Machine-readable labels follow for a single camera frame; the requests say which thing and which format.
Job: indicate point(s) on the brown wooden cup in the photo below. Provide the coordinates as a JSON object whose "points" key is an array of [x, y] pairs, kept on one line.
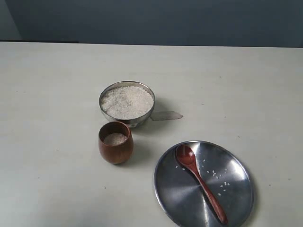
{"points": [[115, 154]]}

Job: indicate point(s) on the red-brown wooden spoon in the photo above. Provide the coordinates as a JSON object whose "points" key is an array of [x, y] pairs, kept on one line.
{"points": [[187, 158]]}

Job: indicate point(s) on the steel bowl of rice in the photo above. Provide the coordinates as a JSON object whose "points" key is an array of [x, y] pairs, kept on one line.
{"points": [[129, 102]]}

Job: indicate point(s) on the clear tape strip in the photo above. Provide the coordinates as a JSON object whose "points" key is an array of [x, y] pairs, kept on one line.
{"points": [[165, 116]]}

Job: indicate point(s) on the round steel plate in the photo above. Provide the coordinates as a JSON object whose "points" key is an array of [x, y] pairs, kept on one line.
{"points": [[182, 198]]}

